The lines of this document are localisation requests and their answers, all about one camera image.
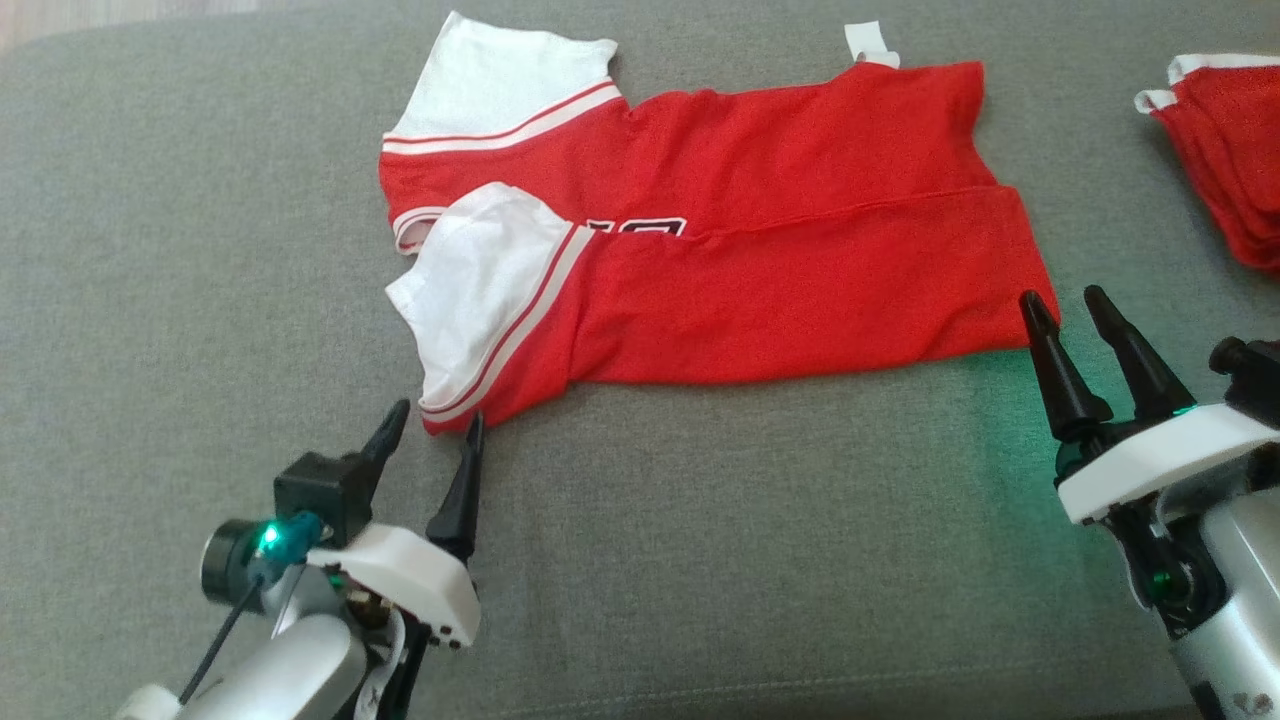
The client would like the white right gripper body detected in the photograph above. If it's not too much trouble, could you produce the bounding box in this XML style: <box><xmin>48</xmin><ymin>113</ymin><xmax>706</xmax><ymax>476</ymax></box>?
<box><xmin>1058</xmin><ymin>403</ymin><xmax>1280</xmax><ymax>524</ymax></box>

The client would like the left black cable teal plug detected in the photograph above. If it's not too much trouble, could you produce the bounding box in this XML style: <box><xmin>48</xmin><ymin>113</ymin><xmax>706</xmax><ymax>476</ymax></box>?
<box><xmin>180</xmin><ymin>512</ymin><xmax>323</xmax><ymax>706</ymax></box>

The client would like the red garment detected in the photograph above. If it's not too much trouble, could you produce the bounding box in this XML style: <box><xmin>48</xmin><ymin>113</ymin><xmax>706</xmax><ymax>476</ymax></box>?
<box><xmin>1135</xmin><ymin>52</ymin><xmax>1280</xmax><ymax>276</ymax></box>

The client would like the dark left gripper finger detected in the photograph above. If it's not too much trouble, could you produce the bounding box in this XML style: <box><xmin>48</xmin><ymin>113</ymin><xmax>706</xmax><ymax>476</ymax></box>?
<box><xmin>427</xmin><ymin>410</ymin><xmax>486</xmax><ymax>561</ymax></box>
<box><xmin>360</xmin><ymin>398</ymin><xmax>411</xmax><ymax>481</ymax></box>

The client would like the red white Bulls jersey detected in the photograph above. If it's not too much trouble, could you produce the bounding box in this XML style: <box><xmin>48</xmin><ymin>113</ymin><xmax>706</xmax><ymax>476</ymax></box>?
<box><xmin>378</xmin><ymin>12</ymin><xmax>1061</xmax><ymax>436</ymax></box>

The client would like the large grey sofa seat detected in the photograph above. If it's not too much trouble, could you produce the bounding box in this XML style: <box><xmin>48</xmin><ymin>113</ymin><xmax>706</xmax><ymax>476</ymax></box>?
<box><xmin>0</xmin><ymin>0</ymin><xmax>1280</xmax><ymax>720</ymax></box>

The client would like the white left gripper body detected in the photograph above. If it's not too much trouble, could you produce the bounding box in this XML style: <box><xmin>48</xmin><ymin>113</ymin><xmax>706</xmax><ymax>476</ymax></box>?
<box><xmin>308</xmin><ymin>525</ymin><xmax>483</xmax><ymax>649</ymax></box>

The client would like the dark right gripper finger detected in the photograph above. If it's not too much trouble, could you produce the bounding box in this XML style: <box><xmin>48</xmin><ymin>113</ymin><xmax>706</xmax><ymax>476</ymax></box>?
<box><xmin>1020</xmin><ymin>290</ymin><xmax>1113</xmax><ymax>446</ymax></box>
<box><xmin>1085</xmin><ymin>285</ymin><xmax>1196</xmax><ymax>421</ymax></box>

